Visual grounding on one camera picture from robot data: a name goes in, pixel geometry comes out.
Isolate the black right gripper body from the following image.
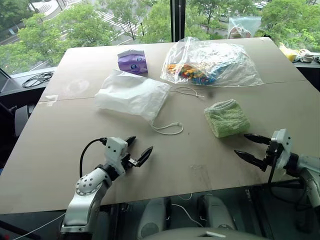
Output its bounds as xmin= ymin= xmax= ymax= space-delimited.
xmin=262 ymin=138 xmax=279 ymax=173

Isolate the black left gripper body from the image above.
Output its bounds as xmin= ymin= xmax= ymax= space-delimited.
xmin=122 ymin=152 xmax=140 ymax=172

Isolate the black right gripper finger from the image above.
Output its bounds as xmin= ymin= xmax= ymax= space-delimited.
xmin=243 ymin=133 xmax=272 ymax=145
xmin=233 ymin=149 xmax=268 ymax=173

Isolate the folded green towel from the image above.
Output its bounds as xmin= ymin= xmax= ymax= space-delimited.
xmin=203 ymin=98 xmax=252 ymax=139

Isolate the small clear plastic bag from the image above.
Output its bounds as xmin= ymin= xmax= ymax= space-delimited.
xmin=227 ymin=16 xmax=261 ymax=39

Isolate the grey rounded robot leg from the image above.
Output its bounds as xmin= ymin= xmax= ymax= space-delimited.
xmin=197 ymin=194 xmax=237 ymax=231
xmin=137 ymin=197 xmax=171 ymax=239

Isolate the purple tissue pack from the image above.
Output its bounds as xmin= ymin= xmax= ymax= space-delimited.
xmin=117 ymin=49 xmax=149 ymax=75

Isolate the grey robot torso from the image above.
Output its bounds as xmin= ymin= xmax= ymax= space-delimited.
xmin=146 ymin=226 xmax=264 ymax=240

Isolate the colourful toy blocks pile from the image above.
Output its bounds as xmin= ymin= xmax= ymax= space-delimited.
xmin=165 ymin=62 xmax=216 ymax=86

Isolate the yellow cloth item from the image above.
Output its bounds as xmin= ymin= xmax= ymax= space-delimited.
xmin=278 ymin=42 xmax=299 ymax=62

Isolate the black office chair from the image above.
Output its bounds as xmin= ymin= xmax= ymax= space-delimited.
xmin=14 ymin=104 xmax=36 ymax=138

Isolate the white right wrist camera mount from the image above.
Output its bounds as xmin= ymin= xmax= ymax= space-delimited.
xmin=270 ymin=128 xmax=293 ymax=176

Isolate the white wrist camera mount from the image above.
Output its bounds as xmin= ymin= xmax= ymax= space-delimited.
xmin=103 ymin=136 xmax=129 ymax=175
xmin=270 ymin=128 xmax=293 ymax=176

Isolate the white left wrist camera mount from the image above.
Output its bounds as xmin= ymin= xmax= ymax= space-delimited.
xmin=103 ymin=136 xmax=129 ymax=175

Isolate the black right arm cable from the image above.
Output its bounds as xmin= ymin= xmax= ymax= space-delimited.
xmin=267 ymin=148 xmax=282 ymax=194

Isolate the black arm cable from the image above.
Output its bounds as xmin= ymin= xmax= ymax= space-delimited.
xmin=267 ymin=148 xmax=282 ymax=194
xmin=79 ymin=137 xmax=109 ymax=179

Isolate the white drawstring bag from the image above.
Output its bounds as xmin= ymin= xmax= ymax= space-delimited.
xmin=94 ymin=68 xmax=184 ymax=136

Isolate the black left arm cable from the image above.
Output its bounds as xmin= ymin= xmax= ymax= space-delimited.
xmin=79 ymin=137 xmax=109 ymax=179

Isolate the thin white string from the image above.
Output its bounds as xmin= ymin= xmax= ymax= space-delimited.
xmin=171 ymin=192 xmax=204 ymax=229
xmin=14 ymin=212 xmax=66 ymax=240

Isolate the white knotted cord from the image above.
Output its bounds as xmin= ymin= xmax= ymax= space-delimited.
xmin=175 ymin=86 xmax=205 ymax=99

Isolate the white rope bundle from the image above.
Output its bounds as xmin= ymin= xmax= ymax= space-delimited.
xmin=295 ymin=49 xmax=314 ymax=64

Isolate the coiled black cable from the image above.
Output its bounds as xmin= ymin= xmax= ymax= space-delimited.
xmin=21 ymin=70 xmax=55 ymax=89

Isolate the dark window frame post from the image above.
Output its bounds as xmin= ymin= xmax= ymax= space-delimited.
xmin=170 ymin=0 xmax=186 ymax=42

